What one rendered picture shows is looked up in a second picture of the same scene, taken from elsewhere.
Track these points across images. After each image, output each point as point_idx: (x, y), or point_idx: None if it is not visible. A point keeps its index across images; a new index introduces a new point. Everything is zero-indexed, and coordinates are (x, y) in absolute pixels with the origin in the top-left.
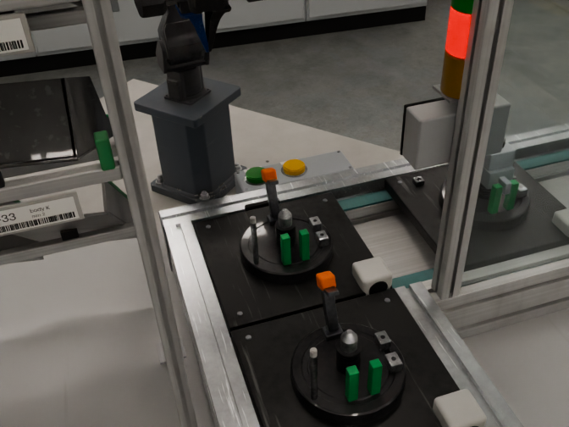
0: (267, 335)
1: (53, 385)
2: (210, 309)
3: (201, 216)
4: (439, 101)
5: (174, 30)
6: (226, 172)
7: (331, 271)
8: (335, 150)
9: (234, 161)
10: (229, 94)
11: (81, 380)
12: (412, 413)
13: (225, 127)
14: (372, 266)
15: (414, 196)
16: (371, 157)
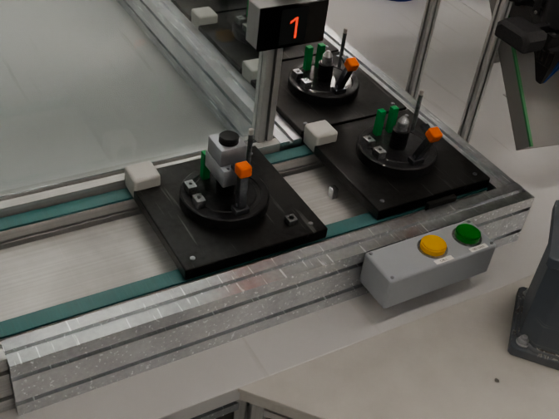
0: (381, 105)
1: (515, 149)
2: (429, 125)
3: (491, 192)
4: (303, 1)
5: None
6: (524, 310)
7: (353, 140)
8: (410, 411)
9: (524, 318)
10: (552, 242)
11: (499, 151)
12: (281, 73)
13: (543, 271)
14: (322, 128)
15: (293, 206)
16: (353, 398)
